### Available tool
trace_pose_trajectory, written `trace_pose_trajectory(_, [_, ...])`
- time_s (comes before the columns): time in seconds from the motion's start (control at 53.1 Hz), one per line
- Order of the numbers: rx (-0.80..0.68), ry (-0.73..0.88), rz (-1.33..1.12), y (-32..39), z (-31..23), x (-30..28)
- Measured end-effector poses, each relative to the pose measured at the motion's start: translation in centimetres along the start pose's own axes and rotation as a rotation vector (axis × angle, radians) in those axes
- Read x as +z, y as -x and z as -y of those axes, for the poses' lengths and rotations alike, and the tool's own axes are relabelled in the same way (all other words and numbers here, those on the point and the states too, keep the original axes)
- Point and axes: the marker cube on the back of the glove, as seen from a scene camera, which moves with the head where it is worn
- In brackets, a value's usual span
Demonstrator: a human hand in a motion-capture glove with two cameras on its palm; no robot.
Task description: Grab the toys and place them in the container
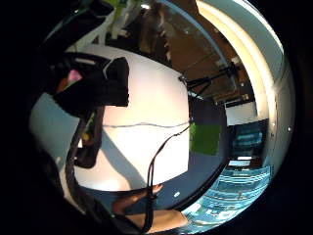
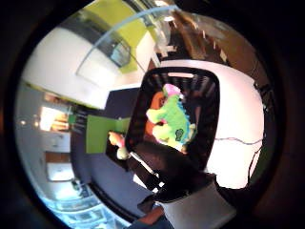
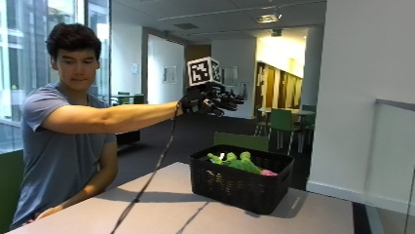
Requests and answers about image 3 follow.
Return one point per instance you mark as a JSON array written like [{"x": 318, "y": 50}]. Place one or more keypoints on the white marker cube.
[{"x": 202, "y": 70}]

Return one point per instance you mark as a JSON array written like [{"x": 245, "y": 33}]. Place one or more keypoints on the green chair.
[
  {"x": 239, "y": 141},
  {"x": 283, "y": 125}
]

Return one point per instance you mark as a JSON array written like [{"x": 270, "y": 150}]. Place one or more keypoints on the green soft toy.
[{"x": 235, "y": 161}]

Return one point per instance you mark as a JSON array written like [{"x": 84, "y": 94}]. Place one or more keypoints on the pink soft toy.
[{"x": 269, "y": 173}]

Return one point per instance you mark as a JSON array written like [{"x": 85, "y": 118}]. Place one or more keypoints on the black plastic basket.
[{"x": 239, "y": 182}]

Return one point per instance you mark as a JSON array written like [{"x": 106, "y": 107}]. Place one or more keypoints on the ceiling light fixture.
[{"x": 267, "y": 18}]

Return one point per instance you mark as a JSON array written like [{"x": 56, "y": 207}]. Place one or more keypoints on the the person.
[{"x": 60, "y": 152}]

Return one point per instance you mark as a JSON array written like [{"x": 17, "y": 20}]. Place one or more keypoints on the glass railing panel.
[{"x": 391, "y": 162}]

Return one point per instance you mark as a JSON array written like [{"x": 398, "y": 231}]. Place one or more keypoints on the framed wall picture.
[
  {"x": 229, "y": 76},
  {"x": 169, "y": 74}
]

